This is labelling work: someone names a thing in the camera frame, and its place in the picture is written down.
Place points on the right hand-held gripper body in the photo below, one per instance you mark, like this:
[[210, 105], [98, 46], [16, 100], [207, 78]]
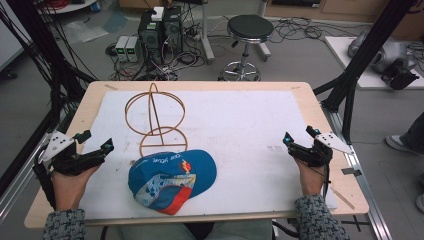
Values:
[[315, 155]]

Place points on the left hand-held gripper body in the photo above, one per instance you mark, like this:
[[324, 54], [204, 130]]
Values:
[[66, 163]]

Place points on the person's left hand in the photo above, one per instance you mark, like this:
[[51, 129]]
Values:
[[68, 190]]

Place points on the person's right hand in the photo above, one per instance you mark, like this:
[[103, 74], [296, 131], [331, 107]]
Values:
[[311, 181]]

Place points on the black tape piece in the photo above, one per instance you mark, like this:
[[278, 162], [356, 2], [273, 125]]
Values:
[[351, 171]]

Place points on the white table mat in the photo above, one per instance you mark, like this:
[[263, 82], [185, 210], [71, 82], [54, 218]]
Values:
[[240, 133]]

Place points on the thin wooden stick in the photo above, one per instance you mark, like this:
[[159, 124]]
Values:
[[343, 198]]

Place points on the blue printed cap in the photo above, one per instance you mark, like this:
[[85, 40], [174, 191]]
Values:
[[166, 173]]

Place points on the white floor board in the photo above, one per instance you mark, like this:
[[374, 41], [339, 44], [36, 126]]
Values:
[[340, 56]]

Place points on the grey power supply unit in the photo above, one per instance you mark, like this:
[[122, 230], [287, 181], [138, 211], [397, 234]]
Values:
[[121, 48], [133, 48]]

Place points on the clear plastic sheet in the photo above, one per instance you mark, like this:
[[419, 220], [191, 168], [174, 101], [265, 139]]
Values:
[[85, 31]]

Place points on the grey and black device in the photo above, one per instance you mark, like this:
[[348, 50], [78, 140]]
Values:
[[390, 56]]

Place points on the black round stool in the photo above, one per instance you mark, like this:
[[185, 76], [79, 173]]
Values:
[[250, 28]]

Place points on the black computer tower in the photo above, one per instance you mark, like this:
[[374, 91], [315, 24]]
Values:
[[172, 30], [150, 36]]

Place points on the blue tape roll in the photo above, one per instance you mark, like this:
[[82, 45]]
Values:
[[95, 6]]

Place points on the grey metal stand leg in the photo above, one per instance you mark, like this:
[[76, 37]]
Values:
[[207, 36]]

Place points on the round white table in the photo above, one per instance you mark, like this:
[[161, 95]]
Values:
[[66, 6]]

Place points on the small white box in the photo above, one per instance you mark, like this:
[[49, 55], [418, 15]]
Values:
[[158, 13]]

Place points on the aluminium rail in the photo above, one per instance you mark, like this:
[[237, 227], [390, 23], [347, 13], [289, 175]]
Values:
[[363, 186]]

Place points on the black frame stand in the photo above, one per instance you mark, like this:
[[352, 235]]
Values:
[[366, 53], [36, 43]]

